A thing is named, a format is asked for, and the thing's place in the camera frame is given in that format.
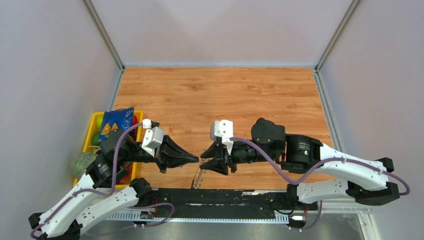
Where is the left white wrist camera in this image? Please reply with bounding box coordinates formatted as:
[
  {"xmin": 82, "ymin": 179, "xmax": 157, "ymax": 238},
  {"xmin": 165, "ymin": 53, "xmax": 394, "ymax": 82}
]
[{"xmin": 141, "ymin": 118, "xmax": 165, "ymax": 157}]

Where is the green apple lower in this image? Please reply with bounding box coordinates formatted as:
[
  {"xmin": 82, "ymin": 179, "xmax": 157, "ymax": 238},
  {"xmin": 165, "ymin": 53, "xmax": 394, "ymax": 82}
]
[{"xmin": 90, "ymin": 131, "xmax": 101, "ymax": 146}]

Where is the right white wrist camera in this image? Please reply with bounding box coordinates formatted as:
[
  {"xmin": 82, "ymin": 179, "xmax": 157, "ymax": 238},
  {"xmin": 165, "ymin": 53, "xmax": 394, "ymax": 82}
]
[{"xmin": 210, "ymin": 119, "xmax": 234, "ymax": 155}]

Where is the aluminium frame rail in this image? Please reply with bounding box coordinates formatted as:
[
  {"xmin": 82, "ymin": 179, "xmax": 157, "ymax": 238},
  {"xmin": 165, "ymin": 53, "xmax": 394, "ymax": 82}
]
[{"xmin": 71, "ymin": 191, "xmax": 373, "ymax": 224}]

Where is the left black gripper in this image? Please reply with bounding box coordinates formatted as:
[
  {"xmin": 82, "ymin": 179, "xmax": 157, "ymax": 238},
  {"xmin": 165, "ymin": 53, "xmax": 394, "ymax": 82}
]
[{"xmin": 121, "ymin": 133, "xmax": 200, "ymax": 172}]

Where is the green apple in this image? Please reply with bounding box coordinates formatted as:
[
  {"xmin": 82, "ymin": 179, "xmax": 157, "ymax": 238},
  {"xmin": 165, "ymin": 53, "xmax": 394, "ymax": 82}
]
[
  {"xmin": 95, "ymin": 115, "xmax": 104, "ymax": 131},
  {"xmin": 90, "ymin": 131, "xmax": 101, "ymax": 146}
]

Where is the blue chips bag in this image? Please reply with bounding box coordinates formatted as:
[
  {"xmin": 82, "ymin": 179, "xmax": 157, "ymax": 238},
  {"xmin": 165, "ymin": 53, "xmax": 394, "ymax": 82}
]
[{"xmin": 99, "ymin": 107, "xmax": 135, "ymax": 140}]

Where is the large metal keyring with clips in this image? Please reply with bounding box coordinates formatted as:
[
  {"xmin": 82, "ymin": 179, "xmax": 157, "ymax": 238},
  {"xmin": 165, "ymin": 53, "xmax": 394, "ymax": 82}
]
[{"xmin": 190, "ymin": 163, "xmax": 205, "ymax": 189}]

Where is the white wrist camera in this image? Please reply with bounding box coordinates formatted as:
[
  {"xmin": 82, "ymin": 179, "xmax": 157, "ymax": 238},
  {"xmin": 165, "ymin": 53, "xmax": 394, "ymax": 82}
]
[
  {"xmin": 210, "ymin": 119, "xmax": 234, "ymax": 155},
  {"xmin": 141, "ymin": 118, "xmax": 165, "ymax": 157}
]

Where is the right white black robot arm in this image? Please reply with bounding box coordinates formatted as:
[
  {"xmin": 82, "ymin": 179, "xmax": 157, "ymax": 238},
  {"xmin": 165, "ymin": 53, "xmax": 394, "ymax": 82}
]
[{"xmin": 200, "ymin": 118, "xmax": 401, "ymax": 209}]

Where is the green apple upper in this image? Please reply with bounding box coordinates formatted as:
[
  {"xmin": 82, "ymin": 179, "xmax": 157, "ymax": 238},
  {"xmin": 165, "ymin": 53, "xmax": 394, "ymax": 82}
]
[{"xmin": 95, "ymin": 115, "xmax": 104, "ymax": 131}]

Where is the yellow plastic tray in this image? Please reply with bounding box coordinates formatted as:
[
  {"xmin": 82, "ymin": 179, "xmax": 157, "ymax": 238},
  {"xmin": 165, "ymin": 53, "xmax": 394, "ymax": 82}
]
[{"xmin": 82, "ymin": 110, "xmax": 145, "ymax": 189}]

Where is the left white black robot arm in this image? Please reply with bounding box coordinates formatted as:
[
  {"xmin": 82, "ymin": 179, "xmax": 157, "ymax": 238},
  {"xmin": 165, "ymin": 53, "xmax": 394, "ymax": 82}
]
[{"xmin": 28, "ymin": 127, "xmax": 199, "ymax": 240}]

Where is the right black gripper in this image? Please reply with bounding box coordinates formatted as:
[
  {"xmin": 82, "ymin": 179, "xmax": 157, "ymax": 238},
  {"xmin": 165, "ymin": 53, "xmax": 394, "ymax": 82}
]
[{"xmin": 199, "ymin": 139, "xmax": 279, "ymax": 175}]

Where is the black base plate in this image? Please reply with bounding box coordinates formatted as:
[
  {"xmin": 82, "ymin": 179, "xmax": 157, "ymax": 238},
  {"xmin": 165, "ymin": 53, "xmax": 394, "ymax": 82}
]
[{"xmin": 136, "ymin": 188, "xmax": 318, "ymax": 221}]

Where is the green netted melon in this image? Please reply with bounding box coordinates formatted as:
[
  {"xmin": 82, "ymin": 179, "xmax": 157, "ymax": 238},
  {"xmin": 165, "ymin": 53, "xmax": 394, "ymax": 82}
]
[{"xmin": 70, "ymin": 152, "xmax": 98, "ymax": 179}]

